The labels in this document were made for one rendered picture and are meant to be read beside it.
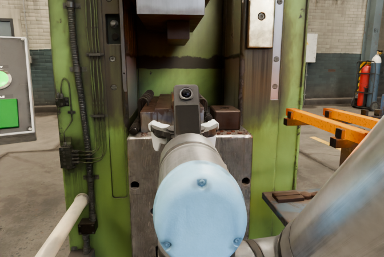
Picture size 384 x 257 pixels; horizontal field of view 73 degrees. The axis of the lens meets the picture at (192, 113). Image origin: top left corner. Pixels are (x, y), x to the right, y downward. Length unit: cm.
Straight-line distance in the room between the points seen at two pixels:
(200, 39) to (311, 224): 112
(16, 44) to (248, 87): 74
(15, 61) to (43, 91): 627
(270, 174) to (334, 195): 87
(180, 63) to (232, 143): 61
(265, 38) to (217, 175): 78
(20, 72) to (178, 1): 47
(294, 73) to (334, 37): 754
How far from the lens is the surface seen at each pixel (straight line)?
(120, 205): 111
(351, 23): 895
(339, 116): 85
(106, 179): 107
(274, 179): 113
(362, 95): 807
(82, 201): 108
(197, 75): 130
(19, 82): 81
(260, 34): 99
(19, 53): 86
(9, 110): 78
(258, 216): 118
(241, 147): 82
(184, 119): 44
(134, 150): 80
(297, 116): 80
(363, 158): 22
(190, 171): 26
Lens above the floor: 112
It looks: 10 degrees down
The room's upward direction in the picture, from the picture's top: straight up
